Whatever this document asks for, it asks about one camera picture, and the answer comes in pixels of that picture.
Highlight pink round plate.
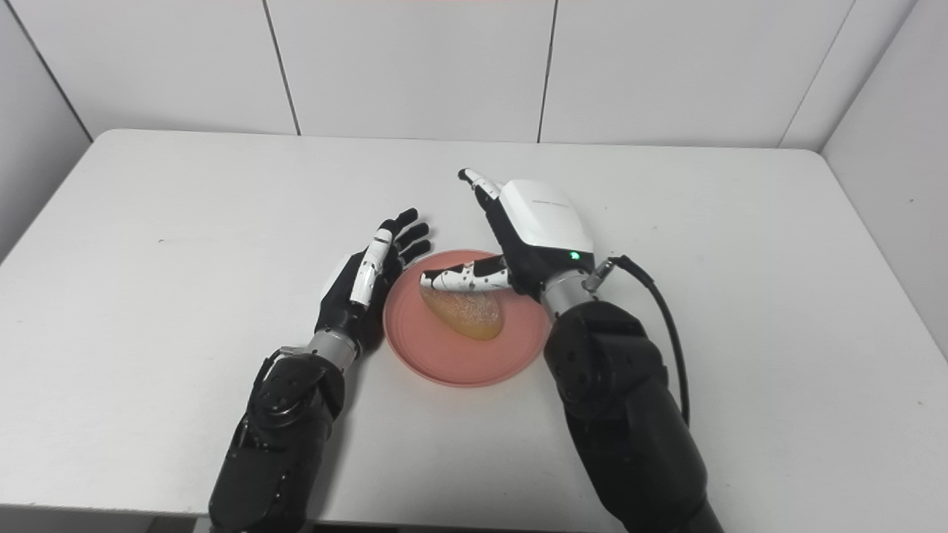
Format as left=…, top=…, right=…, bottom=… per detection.
left=383, top=249, right=553, bottom=388

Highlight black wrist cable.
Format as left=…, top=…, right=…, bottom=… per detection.
left=252, top=346, right=308, bottom=393
left=581, top=255, right=691, bottom=426

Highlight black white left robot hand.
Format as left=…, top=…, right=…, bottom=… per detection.
left=315, top=208, right=433, bottom=355

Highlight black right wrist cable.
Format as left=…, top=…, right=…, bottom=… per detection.
left=581, top=255, right=691, bottom=426

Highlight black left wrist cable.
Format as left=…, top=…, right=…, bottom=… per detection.
left=252, top=346, right=308, bottom=393

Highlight golden sugared bread roll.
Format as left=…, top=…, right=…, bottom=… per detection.
left=419, top=287, right=504, bottom=342

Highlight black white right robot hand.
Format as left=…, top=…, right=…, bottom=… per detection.
left=420, top=168, right=595, bottom=301

